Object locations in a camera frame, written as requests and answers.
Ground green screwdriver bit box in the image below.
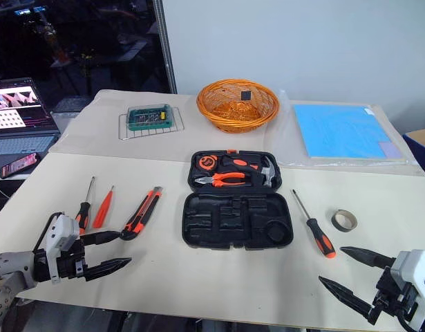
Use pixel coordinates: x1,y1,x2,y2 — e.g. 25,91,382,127
126,103,173,131

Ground metal frame post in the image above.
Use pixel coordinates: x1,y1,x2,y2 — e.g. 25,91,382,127
152,0,179,95

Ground grey tape roll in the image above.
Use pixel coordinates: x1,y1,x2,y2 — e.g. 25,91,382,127
329,207,359,233

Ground black tool case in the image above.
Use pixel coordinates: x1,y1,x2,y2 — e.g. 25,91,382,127
180,149,295,252

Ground metal wire rack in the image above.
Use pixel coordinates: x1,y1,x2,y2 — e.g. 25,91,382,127
118,106,186,141

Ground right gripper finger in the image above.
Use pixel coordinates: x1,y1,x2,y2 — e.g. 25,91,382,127
339,246,399,269
318,275,383,326

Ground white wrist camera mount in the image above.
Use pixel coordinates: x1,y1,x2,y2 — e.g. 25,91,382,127
45,213,82,285
389,249,425,330

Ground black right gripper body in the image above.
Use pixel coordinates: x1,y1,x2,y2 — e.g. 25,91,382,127
372,265,421,326

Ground orange black utility knife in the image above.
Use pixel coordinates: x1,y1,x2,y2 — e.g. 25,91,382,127
120,186,164,241

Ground light purple square patch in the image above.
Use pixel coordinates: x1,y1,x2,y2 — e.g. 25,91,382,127
377,140,401,160

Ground blue sheet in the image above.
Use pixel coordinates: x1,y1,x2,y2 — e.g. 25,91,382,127
292,103,402,160

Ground blue cardboard box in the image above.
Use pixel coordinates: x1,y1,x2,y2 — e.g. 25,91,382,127
402,127,425,174

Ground orange black tape measure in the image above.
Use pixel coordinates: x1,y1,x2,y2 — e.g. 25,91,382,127
194,154,219,172

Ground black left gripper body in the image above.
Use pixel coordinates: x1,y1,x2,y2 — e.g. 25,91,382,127
55,237,91,281

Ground clear plastic sleeve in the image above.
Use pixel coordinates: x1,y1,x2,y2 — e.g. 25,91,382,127
276,89,425,178

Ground orange handled pliers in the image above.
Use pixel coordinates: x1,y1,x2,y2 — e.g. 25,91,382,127
193,171,248,190

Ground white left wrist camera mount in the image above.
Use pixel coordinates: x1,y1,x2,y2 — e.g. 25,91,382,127
45,213,82,285

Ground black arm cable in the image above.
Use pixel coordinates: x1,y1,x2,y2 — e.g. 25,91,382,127
395,309,419,332
32,212,66,254

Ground open laptop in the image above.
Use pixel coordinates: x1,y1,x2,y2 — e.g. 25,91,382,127
0,77,62,167

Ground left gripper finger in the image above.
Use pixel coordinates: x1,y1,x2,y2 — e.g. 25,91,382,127
84,257,133,282
81,230,123,248

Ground orange test pen screwdriver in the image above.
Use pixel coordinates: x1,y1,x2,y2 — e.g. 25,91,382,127
92,185,116,230

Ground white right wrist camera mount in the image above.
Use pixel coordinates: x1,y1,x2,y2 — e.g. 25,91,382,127
389,249,425,330

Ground claw hammer black orange handle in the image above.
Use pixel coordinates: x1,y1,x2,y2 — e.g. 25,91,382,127
220,154,278,190

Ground phillips screwdriver black orange handle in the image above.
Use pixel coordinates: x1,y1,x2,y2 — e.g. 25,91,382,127
290,188,337,260

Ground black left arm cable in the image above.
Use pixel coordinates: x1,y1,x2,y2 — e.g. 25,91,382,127
32,212,66,254

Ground orange wicker basket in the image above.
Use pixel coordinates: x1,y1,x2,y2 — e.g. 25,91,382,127
196,78,281,133

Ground smartphone with lit screen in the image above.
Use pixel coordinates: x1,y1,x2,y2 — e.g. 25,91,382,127
0,151,39,180

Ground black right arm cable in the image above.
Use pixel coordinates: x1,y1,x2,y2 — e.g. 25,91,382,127
395,309,419,332

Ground flathead screwdriver black orange handle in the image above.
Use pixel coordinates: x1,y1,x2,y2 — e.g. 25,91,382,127
74,176,97,237

